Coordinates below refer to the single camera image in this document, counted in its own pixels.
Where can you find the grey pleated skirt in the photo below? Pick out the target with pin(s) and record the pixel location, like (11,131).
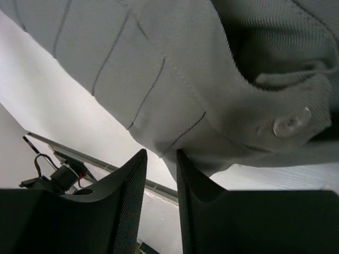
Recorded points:
(227,82)

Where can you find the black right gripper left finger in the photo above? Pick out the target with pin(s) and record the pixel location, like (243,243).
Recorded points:
(101,218)

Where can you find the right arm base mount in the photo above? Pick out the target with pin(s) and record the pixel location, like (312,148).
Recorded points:
(70,171)

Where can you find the aluminium table edge rail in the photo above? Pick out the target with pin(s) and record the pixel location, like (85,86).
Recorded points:
(106,164)

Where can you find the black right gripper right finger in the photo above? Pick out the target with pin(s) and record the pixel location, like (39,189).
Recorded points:
(216,220)

